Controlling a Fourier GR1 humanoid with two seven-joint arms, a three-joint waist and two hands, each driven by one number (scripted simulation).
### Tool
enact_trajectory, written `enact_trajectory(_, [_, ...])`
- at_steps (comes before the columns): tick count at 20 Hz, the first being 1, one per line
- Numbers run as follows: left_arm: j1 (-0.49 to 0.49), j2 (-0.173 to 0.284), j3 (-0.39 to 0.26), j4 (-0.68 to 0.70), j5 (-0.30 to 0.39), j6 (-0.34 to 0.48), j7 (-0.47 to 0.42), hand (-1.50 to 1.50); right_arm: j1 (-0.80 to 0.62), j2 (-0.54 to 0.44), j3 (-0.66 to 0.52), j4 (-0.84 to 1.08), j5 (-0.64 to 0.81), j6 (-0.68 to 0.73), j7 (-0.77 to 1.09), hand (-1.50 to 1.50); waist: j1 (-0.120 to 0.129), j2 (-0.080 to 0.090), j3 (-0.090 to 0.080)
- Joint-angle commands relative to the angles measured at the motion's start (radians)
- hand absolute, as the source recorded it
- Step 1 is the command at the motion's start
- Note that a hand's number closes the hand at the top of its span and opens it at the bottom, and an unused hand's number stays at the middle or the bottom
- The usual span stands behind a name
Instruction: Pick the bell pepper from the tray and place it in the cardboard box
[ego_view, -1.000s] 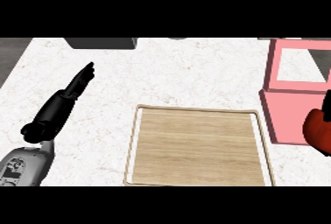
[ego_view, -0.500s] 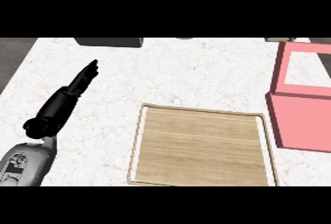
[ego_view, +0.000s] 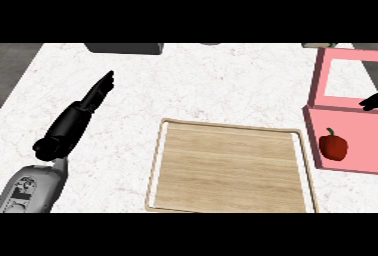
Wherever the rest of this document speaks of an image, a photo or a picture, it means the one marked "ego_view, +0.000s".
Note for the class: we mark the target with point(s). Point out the pink box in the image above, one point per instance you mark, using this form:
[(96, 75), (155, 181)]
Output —
[(344, 133)]

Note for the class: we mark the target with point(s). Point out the dark grey appliance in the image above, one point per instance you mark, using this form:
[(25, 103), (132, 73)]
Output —
[(125, 48)]

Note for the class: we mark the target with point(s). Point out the small grey object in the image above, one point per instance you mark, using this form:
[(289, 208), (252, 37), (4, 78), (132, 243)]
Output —
[(209, 43)]

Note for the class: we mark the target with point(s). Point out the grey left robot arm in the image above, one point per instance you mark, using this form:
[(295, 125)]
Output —
[(29, 190)]

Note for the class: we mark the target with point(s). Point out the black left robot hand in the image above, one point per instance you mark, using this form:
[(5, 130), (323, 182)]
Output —
[(68, 128)]

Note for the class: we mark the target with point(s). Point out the wooden tray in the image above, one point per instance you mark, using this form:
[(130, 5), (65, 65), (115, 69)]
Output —
[(230, 168)]

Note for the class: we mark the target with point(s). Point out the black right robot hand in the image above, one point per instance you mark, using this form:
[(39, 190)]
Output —
[(369, 103)]

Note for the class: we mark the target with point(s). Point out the olive green object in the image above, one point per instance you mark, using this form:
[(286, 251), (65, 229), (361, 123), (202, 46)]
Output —
[(319, 44)]

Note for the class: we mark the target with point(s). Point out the red bell pepper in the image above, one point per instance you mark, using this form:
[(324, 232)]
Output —
[(332, 146)]

